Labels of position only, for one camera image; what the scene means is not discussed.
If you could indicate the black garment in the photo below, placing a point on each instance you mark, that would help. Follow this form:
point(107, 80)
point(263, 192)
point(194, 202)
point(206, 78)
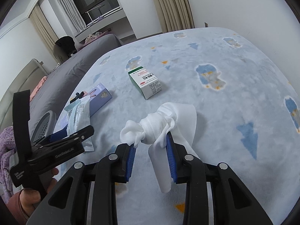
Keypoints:
point(66, 43)

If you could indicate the purple fluffy cloth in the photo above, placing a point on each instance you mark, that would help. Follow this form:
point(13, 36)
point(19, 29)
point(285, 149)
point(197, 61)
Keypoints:
point(5, 145)

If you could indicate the white folding rack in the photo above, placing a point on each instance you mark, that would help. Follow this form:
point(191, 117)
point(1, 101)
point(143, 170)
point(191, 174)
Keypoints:
point(92, 14)

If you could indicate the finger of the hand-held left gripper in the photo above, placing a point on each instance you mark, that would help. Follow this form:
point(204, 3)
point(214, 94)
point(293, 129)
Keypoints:
point(77, 137)
point(58, 136)

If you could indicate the bay window ledge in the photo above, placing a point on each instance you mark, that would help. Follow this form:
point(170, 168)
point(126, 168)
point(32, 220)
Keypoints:
point(112, 18)

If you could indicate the light blue printed blanket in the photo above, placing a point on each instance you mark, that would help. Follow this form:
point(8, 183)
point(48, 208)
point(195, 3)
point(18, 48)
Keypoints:
point(211, 121)

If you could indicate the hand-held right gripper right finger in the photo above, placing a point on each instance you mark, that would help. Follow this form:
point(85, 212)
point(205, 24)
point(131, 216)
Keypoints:
point(171, 161)

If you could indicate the pale clothes pile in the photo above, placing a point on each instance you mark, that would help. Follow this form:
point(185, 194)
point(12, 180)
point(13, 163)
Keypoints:
point(93, 36)

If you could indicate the beige padded headboard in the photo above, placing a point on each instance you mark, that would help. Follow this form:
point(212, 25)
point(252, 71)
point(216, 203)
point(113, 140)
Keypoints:
point(18, 86)

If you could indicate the pink pillow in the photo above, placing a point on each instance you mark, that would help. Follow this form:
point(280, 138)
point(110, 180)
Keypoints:
point(38, 85)

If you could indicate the person's left hand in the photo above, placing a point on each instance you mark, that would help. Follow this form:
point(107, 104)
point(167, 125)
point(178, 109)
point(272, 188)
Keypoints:
point(30, 195)

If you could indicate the person's left forearm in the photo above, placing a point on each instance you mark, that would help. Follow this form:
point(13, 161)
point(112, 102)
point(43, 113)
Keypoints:
point(16, 211)

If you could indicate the light blue wipe packet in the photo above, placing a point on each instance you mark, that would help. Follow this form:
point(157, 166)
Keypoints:
point(78, 114)

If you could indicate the white knotted cloth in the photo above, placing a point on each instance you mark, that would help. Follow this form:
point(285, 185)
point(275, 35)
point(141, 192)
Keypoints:
point(154, 124)

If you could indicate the grey perforated plastic basket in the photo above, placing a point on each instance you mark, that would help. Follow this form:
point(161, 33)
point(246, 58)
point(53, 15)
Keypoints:
point(44, 121)

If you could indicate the beige curtain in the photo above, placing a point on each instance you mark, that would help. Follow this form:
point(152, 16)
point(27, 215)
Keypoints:
point(44, 25)
point(171, 4)

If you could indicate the bed with grey cover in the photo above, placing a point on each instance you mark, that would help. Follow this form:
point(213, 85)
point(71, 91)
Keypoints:
point(70, 65)

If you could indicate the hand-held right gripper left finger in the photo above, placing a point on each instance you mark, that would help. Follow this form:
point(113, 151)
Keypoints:
point(131, 161)

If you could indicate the purple cartoon carton box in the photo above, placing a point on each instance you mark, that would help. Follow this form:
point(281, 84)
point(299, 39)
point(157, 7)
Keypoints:
point(100, 98)

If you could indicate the pink laundry basket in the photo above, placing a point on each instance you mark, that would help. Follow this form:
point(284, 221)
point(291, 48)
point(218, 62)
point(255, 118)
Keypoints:
point(82, 45)

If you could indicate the white sheer curtain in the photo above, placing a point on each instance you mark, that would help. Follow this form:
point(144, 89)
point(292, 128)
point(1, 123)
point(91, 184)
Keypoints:
point(70, 9)

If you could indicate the green and white medicine box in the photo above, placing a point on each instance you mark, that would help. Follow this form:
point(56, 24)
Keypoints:
point(150, 84)

